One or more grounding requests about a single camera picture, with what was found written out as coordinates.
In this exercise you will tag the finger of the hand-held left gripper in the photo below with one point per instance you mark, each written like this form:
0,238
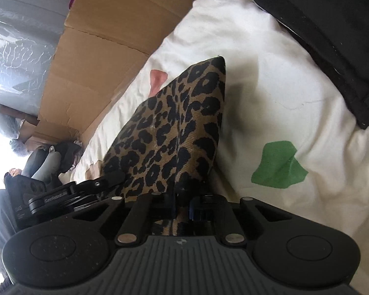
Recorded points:
101,182

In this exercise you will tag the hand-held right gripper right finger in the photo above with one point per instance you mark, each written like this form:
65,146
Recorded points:
195,210

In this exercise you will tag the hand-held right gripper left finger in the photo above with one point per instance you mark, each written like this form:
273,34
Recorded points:
169,209

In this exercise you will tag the leopard print garment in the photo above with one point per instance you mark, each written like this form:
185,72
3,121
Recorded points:
172,123

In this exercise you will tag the black frilly cloth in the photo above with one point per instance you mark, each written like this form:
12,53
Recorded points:
69,153

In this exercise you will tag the white fluffy pillow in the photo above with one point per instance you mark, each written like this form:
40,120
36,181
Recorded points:
6,119

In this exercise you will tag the cream bear printed blanket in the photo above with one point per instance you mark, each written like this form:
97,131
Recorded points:
279,98

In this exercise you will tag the brown cardboard sheet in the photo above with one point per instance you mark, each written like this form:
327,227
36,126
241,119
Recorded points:
110,37

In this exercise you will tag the grey plastic-wrapped mattress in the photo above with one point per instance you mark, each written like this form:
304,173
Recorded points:
18,37

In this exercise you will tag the black folded garment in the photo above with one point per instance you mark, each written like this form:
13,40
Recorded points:
326,21

